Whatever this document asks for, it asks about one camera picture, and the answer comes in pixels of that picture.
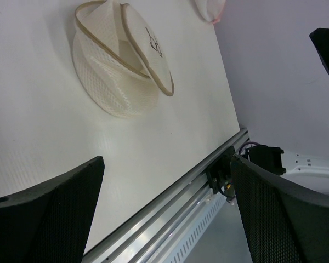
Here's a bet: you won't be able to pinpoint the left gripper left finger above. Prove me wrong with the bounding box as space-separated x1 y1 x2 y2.
0 156 104 262

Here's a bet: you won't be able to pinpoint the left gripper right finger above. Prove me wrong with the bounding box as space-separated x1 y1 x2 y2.
230 155 329 262

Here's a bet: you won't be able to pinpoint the round mesh laundry bag glasses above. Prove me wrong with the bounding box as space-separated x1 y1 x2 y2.
72 1 175 118

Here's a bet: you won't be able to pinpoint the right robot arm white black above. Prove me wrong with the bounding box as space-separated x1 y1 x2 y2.
239 28 329 180

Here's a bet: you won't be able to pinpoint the white mesh bag pink trim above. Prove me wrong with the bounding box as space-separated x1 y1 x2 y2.
194 0 226 24

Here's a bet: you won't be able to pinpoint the white slotted cable duct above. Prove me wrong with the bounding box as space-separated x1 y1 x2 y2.
162 195 225 263

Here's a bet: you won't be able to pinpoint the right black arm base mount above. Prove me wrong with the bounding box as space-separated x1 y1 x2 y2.
205 146 236 203

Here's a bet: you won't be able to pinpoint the aluminium rail front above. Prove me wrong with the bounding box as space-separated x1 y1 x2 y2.
83 128 248 262

